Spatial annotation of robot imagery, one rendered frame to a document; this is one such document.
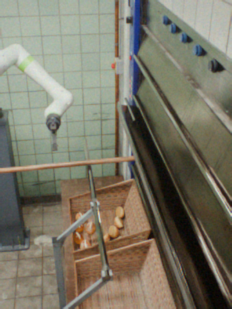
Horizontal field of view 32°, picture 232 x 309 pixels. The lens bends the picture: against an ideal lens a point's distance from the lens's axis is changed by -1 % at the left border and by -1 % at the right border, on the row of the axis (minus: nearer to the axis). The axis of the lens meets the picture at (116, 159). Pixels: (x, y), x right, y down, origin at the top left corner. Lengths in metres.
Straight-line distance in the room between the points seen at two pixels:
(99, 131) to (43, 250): 1.16
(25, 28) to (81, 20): 0.44
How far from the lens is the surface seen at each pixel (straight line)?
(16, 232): 3.55
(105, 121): 3.68
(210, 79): 1.45
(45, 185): 3.99
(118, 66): 3.12
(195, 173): 1.66
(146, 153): 2.10
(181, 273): 1.43
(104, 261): 1.81
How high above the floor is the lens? 2.47
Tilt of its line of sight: 31 degrees down
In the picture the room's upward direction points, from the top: straight up
